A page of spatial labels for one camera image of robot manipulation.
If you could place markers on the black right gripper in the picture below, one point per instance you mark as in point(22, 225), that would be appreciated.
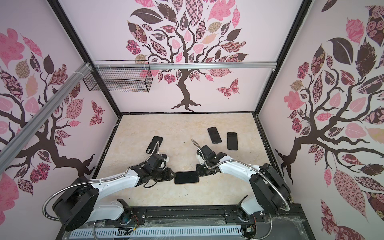
point(201, 173)

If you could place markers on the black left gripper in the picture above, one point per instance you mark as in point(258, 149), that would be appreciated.
point(168, 177)

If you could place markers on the pink phone case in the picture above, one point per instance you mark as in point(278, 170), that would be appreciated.
point(189, 177)

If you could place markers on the dark smartphone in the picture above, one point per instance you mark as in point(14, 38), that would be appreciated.
point(214, 135)

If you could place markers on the right flexible metal conduit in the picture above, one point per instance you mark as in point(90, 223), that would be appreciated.
point(240, 163)

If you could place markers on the flexible metal conduit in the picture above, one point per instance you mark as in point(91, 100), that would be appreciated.
point(240, 163)
point(75, 187)

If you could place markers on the silver aluminium crossbar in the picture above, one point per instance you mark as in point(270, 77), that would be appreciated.
point(186, 66)

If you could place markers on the left flexible metal conduit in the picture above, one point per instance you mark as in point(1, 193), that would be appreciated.
point(75, 187)

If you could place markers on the silver aluminium side bar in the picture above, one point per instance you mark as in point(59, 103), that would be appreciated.
point(11, 150)

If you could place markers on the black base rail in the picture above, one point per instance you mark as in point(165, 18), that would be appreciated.
point(292, 225)

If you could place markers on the white slotted cable duct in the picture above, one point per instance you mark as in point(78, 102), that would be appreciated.
point(158, 232)

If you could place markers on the black wire basket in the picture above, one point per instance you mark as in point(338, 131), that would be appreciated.
point(124, 76)

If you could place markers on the black right corner post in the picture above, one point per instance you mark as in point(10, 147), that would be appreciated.
point(298, 22)

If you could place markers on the black corner frame post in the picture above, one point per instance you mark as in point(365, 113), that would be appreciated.
point(68, 27)

